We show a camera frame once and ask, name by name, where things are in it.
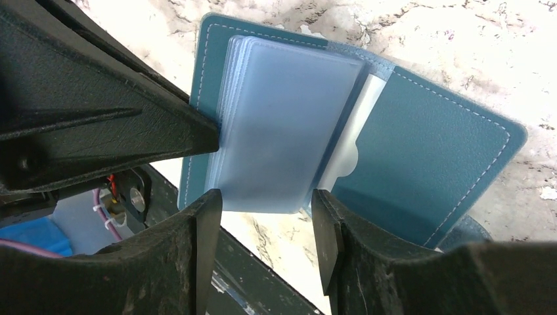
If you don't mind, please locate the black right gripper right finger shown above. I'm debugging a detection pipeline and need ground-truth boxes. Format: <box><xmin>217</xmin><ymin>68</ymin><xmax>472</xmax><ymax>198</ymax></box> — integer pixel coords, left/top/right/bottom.
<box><xmin>311</xmin><ymin>190</ymin><xmax>556</xmax><ymax>314</ymax></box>

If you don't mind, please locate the teal leather card holder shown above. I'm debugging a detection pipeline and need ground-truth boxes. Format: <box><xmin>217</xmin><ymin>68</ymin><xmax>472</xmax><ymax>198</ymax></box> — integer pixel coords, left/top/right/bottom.
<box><xmin>177</xmin><ymin>13</ymin><xmax>527</xmax><ymax>249</ymax></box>

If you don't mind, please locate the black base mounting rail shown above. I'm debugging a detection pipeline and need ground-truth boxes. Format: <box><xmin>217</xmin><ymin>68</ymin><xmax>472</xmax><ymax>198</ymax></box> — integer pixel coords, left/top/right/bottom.
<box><xmin>106</xmin><ymin>166</ymin><xmax>319</xmax><ymax>314</ymax></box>

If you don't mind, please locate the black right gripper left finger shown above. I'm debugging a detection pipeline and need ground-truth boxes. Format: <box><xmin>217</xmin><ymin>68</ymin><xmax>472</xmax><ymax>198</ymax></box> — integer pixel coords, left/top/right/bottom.
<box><xmin>1</xmin><ymin>189</ymin><xmax>223</xmax><ymax>314</ymax></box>

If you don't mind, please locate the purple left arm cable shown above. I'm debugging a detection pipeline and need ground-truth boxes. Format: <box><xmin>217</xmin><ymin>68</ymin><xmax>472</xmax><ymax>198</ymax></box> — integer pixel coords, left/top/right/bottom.
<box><xmin>0</xmin><ymin>188</ymin><xmax>125</xmax><ymax>259</ymax></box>

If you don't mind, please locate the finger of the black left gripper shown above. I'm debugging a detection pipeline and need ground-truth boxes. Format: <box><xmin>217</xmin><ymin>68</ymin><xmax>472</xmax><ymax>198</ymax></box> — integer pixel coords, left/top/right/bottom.
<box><xmin>1</xmin><ymin>1</ymin><xmax>219</xmax><ymax>195</ymax></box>

